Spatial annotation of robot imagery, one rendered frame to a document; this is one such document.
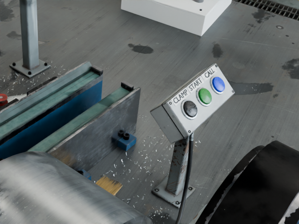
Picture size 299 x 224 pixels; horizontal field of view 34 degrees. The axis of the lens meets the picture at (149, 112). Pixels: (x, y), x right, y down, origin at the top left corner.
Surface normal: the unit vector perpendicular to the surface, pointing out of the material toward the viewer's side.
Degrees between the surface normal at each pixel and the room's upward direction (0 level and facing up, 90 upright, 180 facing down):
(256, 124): 0
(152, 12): 90
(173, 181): 90
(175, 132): 90
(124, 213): 32
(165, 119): 90
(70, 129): 0
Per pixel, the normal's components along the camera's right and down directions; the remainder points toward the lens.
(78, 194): 0.31, -0.89
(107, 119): 0.81, 0.43
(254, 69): 0.11, -0.77
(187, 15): -0.44, 0.52
